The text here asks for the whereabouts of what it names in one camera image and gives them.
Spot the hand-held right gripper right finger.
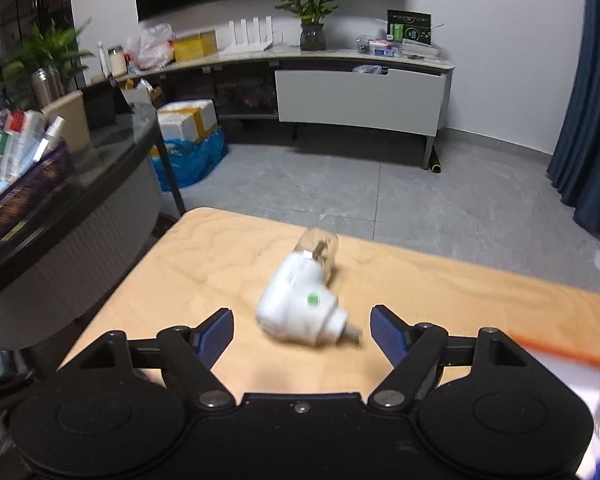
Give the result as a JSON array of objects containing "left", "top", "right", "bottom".
[{"left": 367, "top": 304, "right": 531, "bottom": 410}]

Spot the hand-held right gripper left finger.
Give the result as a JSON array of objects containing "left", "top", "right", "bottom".
[{"left": 75, "top": 307, "right": 236, "bottom": 411}]

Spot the white plug adapter clear cap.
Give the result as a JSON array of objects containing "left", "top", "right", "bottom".
[{"left": 256, "top": 227, "right": 363, "bottom": 347}]

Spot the orange cardboard box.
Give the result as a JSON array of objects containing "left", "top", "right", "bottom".
[{"left": 510, "top": 330, "right": 600, "bottom": 480}]

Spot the blue plastic bag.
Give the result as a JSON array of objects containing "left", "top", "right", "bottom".
[{"left": 150, "top": 127, "right": 229, "bottom": 193}]

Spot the black round glass table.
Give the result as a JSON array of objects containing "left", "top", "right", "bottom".
[{"left": 0, "top": 102, "right": 188, "bottom": 351}]

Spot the white foam box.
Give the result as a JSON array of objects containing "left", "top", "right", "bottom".
[{"left": 156, "top": 99, "right": 219, "bottom": 143}]

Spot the grey television cabinet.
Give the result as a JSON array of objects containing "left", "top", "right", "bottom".
[{"left": 107, "top": 42, "right": 456, "bottom": 171}]

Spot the black flat device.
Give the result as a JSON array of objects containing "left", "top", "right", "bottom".
[{"left": 80, "top": 82, "right": 131, "bottom": 131}]

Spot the beige cardboard box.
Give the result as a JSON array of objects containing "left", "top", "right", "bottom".
[{"left": 42, "top": 91, "right": 92, "bottom": 153}]

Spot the pile of medicine boxes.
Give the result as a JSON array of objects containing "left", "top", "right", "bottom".
[{"left": 0, "top": 110, "right": 66, "bottom": 211}]

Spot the white jar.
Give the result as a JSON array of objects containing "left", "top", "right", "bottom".
[{"left": 107, "top": 46, "right": 127, "bottom": 77}]

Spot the yellow box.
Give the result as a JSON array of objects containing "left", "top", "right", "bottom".
[{"left": 172, "top": 30, "right": 218, "bottom": 63}]

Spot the clear plastic box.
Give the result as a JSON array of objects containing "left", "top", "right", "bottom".
[{"left": 356, "top": 35, "right": 403, "bottom": 58}]

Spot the white plastic bag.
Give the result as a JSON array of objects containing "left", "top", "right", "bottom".
[{"left": 125, "top": 22, "right": 176, "bottom": 72}]

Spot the white router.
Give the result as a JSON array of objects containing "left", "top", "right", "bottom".
[{"left": 220, "top": 16, "right": 276, "bottom": 56}]

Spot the blue curtain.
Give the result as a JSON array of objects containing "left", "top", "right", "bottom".
[{"left": 546, "top": 0, "right": 600, "bottom": 306}]

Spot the black and green box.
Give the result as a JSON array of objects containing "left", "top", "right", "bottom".
[{"left": 386, "top": 9, "right": 433, "bottom": 46}]

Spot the potted plant metal pot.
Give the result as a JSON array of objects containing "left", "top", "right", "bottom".
[{"left": 2, "top": 17, "right": 96, "bottom": 111}]

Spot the black lattice screen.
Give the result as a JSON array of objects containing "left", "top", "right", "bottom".
[{"left": 0, "top": 0, "right": 73, "bottom": 106}]

